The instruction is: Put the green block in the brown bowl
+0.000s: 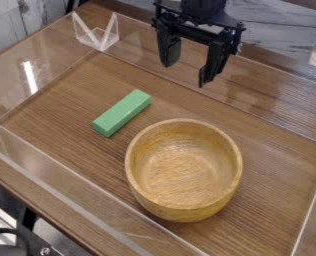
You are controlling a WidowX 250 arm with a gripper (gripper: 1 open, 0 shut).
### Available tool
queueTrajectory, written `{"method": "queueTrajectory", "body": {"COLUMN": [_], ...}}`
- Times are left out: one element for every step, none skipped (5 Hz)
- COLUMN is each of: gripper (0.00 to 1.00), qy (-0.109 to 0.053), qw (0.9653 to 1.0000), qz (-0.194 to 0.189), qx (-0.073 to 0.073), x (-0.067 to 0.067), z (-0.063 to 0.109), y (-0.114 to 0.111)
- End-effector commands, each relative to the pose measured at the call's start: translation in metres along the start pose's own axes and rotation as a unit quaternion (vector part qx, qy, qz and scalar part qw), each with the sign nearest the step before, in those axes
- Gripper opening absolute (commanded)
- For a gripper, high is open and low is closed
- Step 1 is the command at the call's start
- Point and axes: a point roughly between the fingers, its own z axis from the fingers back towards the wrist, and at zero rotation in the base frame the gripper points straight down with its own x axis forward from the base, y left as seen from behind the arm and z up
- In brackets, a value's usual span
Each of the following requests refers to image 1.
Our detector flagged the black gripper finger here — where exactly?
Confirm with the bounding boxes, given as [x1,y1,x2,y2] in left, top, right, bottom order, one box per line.
[156,28,182,67]
[198,40,231,88]

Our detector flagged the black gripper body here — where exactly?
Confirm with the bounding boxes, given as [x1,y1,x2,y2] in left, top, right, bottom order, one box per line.
[151,0,246,54]

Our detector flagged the green rectangular block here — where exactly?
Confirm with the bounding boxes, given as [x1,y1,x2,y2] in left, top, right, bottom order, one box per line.
[92,89,151,137]

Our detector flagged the brown wooden bowl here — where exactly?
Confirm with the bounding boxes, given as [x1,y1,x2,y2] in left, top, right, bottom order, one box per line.
[124,118,243,223]

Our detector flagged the clear acrylic tray walls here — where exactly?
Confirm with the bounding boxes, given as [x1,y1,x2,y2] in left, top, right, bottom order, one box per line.
[0,6,316,256]

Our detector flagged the black table leg bracket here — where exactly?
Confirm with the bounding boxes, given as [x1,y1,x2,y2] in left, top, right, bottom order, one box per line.
[16,207,63,256]

